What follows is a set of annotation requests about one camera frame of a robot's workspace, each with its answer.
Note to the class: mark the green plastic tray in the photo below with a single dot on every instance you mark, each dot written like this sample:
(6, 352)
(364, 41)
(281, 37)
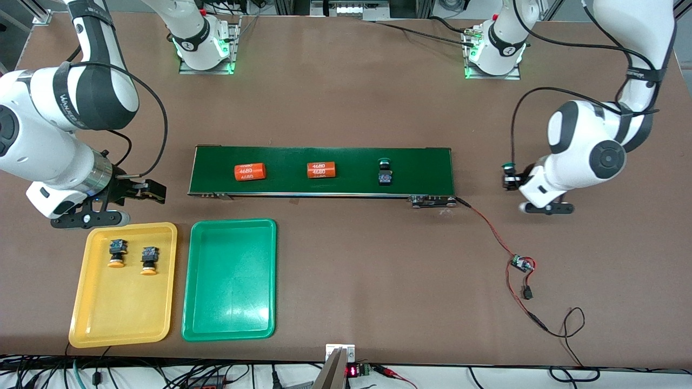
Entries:
(230, 281)

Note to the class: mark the red clip lead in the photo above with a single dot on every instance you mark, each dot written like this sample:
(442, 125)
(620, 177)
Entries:
(386, 371)

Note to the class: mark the red digit display module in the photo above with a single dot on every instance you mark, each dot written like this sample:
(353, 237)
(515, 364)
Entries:
(352, 371)

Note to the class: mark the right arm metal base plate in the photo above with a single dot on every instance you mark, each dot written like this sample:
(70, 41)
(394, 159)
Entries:
(232, 43)

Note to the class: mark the aluminium frame corner bracket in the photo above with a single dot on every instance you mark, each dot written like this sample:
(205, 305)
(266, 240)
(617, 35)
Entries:
(43, 16)

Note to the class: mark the silver metal bracket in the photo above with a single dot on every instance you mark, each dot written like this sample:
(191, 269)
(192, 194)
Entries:
(350, 351)

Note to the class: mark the yellow plastic tray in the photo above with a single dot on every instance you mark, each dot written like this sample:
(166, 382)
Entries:
(121, 308)

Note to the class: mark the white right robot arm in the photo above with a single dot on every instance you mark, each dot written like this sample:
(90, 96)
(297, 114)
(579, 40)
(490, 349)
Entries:
(38, 156)

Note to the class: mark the orange plastic device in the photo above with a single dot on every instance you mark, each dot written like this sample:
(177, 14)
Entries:
(208, 385)

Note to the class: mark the silver box with lights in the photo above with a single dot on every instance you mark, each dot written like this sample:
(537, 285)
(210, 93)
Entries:
(348, 8)

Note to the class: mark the grey metal bar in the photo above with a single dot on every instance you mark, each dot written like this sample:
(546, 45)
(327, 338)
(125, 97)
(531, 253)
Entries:
(330, 375)

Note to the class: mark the green belt conveyor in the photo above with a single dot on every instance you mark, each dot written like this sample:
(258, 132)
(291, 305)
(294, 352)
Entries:
(432, 173)

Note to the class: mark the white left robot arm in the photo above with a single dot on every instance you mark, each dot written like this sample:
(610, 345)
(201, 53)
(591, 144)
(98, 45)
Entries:
(573, 140)

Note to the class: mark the yellow mushroom push button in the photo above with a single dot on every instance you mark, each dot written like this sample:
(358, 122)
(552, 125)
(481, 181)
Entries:
(149, 260)
(117, 253)

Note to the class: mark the green mushroom push button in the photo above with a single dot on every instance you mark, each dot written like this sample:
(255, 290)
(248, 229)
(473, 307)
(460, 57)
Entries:
(385, 174)
(507, 164)

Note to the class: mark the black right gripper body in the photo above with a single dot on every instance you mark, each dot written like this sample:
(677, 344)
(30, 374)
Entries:
(122, 189)

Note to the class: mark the black inline switch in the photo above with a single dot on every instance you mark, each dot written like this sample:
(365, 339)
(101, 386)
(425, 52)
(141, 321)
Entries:
(527, 293)

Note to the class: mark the small black circuit board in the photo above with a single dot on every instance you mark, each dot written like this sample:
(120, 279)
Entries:
(523, 263)

